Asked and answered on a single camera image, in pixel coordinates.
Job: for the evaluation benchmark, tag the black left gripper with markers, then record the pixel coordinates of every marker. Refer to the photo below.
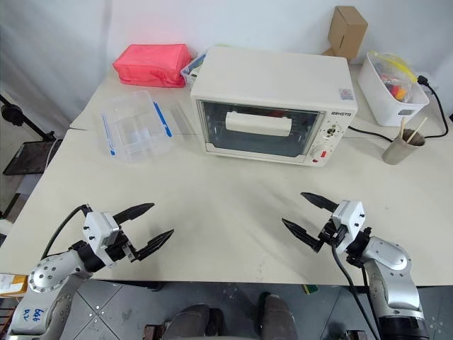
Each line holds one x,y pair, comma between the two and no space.
118,252

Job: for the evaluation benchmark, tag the small clear box blue lid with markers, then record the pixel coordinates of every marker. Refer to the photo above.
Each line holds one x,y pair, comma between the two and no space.
191,69

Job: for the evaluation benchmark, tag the brown cardboard box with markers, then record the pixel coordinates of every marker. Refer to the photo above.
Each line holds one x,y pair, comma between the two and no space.
345,32

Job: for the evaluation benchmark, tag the clear box with blue latches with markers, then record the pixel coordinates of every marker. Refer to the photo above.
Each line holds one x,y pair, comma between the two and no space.
136,131

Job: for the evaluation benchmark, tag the grey cup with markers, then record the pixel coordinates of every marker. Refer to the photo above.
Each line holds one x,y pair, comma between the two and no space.
400,152

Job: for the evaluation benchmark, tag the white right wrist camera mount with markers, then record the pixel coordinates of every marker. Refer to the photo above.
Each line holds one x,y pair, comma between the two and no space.
350,217

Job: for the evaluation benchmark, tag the yellow paper package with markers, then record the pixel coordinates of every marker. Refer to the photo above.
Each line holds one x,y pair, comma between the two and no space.
12,283

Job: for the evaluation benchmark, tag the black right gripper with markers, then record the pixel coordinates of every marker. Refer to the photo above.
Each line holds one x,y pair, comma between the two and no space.
334,236

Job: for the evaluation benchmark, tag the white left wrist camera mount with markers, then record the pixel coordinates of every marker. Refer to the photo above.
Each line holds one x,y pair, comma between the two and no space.
99,230

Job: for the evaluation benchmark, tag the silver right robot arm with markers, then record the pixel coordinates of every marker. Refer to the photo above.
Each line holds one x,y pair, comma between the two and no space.
393,262

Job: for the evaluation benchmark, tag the wooden chopstick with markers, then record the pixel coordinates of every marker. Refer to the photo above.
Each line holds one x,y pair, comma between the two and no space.
417,129
402,128

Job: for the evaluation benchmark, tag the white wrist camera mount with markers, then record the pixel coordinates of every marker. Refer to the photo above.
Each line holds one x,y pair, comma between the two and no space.
350,217
99,230

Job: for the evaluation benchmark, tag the clear bag of colourful items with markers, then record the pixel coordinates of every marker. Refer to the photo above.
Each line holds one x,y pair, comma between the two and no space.
396,79

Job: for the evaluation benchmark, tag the black stand with tray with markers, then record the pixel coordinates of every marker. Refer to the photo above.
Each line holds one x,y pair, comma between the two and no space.
30,157

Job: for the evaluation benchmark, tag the dark rounded shape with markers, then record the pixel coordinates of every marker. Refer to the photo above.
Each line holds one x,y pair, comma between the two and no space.
189,324

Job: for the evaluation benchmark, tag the red fabric pouch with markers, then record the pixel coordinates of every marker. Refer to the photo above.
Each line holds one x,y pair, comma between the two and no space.
152,63

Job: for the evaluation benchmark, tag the white plastic bin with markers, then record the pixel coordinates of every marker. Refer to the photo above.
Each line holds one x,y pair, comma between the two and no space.
382,99

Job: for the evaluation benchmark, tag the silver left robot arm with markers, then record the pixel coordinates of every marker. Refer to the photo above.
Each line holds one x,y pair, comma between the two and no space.
49,274

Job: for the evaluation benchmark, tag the green sponge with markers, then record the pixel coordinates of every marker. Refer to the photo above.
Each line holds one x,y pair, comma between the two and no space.
311,289

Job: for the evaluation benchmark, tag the white toaster oven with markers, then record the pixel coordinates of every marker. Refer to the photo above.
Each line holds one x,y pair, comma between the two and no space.
269,74

